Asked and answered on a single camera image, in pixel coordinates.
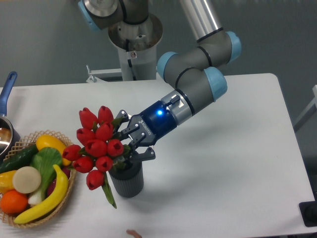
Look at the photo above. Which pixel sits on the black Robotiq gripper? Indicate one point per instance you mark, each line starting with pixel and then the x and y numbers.
pixel 145 129

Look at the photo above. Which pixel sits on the red tulip bouquet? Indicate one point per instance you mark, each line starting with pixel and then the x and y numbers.
pixel 99 150

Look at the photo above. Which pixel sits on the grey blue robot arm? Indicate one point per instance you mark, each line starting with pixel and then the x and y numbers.
pixel 194 76

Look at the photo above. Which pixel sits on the dark grey ribbed vase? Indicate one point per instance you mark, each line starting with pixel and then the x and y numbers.
pixel 130 182

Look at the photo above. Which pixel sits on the person's hand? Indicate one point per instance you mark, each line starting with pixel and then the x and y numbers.
pixel 133 233

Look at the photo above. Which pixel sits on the purple vegetable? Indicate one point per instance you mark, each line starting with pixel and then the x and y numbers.
pixel 52 185

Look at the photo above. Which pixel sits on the green bok choy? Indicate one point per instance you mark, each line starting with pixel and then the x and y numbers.
pixel 43 161

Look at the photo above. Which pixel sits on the yellow banana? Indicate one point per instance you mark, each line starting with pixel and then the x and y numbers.
pixel 49 203

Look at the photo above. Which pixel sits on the green cucumber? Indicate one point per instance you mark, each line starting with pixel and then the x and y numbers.
pixel 20 159

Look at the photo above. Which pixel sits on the woven wicker basket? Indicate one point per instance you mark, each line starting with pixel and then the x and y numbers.
pixel 25 142

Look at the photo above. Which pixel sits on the beige round slice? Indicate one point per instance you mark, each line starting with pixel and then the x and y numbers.
pixel 26 179

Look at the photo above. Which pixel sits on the yellow bell pepper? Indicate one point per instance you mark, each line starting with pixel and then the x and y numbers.
pixel 6 183

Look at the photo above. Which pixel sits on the orange fruit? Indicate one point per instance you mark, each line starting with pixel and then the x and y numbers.
pixel 14 202

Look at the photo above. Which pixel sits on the black device at edge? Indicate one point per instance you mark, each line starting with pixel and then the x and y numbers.
pixel 309 213

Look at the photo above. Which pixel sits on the white metal base frame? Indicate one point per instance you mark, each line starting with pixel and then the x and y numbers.
pixel 106 73

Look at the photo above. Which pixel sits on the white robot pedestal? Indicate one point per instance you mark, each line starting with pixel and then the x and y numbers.
pixel 137 47

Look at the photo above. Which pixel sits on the blue handled saucepan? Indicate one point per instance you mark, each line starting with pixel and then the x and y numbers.
pixel 8 135

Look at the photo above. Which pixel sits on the white frame at right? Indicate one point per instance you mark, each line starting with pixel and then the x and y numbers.
pixel 307 112

